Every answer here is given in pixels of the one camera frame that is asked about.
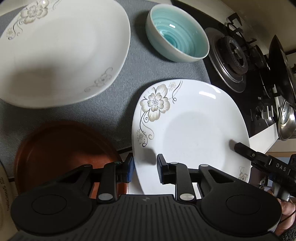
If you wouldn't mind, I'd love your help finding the small white floral plate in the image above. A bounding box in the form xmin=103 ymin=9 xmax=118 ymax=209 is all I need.
xmin=132 ymin=79 xmax=251 ymax=194

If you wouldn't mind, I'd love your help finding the red-brown round plate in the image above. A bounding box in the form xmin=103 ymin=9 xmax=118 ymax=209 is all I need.
xmin=14 ymin=121 xmax=122 ymax=194

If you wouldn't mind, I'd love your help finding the teal glazed ceramic bowl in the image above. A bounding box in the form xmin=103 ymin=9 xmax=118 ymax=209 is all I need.
xmin=145 ymin=4 xmax=210 ymax=63

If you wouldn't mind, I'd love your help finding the right hand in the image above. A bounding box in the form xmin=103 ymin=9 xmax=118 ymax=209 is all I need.
xmin=274 ymin=199 xmax=295 ymax=236

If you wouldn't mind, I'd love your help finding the steel pot lid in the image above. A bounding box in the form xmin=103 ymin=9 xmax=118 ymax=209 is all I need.
xmin=277 ymin=100 xmax=296 ymax=141

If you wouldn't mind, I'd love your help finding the grey counter mat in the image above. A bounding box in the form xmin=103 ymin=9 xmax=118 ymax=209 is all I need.
xmin=1 ymin=1 xmax=210 ymax=176

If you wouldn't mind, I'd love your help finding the black wok with lid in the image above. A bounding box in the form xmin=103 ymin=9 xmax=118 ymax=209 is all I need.
xmin=268 ymin=35 xmax=295 ymax=108

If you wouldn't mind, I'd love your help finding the black gas stove top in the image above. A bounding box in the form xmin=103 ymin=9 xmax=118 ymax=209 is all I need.
xmin=171 ymin=0 xmax=296 ymax=137

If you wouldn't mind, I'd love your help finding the left gas burner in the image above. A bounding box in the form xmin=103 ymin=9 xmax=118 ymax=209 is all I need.
xmin=205 ymin=28 xmax=248 ymax=93

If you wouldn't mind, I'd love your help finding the large white floral plate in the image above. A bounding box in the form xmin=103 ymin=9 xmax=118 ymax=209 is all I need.
xmin=1 ymin=1 xmax=130 ymax=108

